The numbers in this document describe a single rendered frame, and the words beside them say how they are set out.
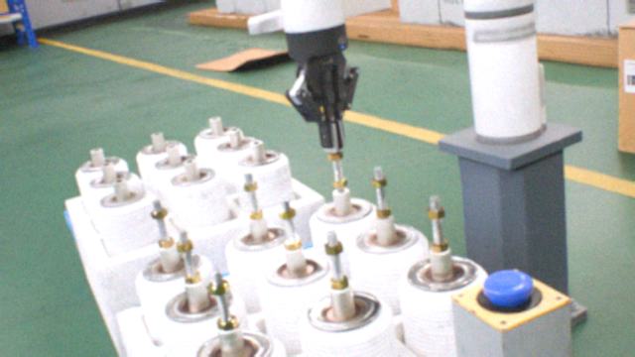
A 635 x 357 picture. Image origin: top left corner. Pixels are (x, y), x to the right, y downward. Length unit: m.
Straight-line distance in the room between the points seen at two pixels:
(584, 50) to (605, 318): 1.69
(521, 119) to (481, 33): 0.13
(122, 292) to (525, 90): 0.67
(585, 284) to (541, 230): 0.24
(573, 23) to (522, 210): 1.90
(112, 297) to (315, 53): 0.52
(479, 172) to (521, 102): 0.11
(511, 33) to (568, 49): 1.83
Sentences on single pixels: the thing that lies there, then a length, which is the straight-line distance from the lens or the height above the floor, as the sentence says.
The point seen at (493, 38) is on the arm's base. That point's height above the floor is 0.45.
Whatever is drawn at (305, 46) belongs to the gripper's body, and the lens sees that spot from 0.90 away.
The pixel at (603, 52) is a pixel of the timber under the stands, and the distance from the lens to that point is 2.72.
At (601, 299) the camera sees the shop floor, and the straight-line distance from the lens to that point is 1.25.
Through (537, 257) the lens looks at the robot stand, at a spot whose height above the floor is 0.14.
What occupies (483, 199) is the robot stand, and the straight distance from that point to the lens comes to 1.05.
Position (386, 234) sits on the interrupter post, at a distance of 0.88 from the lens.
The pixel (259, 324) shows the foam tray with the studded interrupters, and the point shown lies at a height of 0.17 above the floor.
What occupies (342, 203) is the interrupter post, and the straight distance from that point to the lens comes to 0.98.
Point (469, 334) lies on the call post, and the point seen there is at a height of 0.29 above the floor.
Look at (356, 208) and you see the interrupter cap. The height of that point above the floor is 0.25.
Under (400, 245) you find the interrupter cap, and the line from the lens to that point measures 0.87.
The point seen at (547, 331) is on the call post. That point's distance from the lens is 0.62.
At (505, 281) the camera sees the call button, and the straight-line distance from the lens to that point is 0.62.
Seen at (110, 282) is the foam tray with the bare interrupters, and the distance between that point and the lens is 1.19.
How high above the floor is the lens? 0.63
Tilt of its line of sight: 20 degrees down
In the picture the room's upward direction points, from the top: 9 degrees counter-clockwise
